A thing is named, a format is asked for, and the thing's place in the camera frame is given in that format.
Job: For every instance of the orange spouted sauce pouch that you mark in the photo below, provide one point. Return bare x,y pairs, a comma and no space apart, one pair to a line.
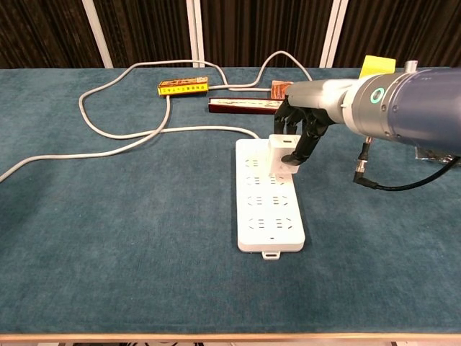
280,90

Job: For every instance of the black socks in plastic bag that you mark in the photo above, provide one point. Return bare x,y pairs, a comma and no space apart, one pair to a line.
436,155

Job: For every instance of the white plug adapter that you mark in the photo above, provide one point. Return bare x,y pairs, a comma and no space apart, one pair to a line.
277,155

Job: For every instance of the white power strip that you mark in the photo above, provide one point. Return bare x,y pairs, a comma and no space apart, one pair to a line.
266,216

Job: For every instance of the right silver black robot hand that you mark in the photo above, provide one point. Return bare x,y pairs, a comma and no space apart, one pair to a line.
317,97

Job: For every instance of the white screen frame post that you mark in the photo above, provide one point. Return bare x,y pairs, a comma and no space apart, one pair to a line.
194,36
333,36
98,36

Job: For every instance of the right blue grey robot arm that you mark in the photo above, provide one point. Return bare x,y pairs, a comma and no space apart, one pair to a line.
414,104

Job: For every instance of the small yellow red box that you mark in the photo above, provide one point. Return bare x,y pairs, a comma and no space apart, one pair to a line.
183,88

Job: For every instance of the teal table cloth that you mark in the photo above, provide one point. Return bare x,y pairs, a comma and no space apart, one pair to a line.
126,234

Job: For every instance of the yellow sponge cube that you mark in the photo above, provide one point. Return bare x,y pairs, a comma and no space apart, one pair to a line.
374,65

